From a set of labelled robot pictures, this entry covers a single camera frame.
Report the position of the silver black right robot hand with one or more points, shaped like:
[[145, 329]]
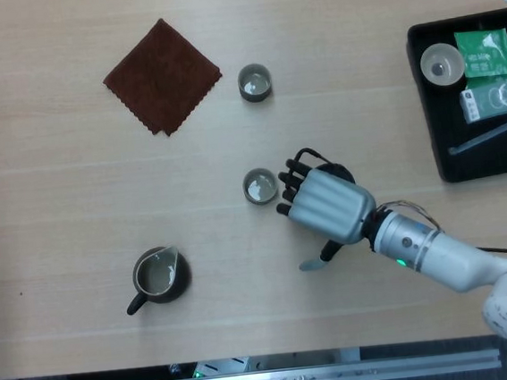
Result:
[[331, 205]]

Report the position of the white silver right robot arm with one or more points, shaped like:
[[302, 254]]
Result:
[[443, 252]]

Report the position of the dark olive teacup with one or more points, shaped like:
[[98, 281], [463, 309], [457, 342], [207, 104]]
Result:
[[260, 187], [254, 84]]

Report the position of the black plastic tray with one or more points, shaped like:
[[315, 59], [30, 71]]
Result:
[[458, 166]]

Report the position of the small beige cup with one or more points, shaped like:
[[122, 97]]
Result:
[[442, 64]]

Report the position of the brown square cloth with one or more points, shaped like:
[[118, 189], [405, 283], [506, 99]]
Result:
[[162, 77]]

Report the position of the green tea packet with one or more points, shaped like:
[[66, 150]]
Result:
[[487, 50]]

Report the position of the aluminium rail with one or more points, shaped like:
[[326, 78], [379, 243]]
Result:
[[298, 378]]

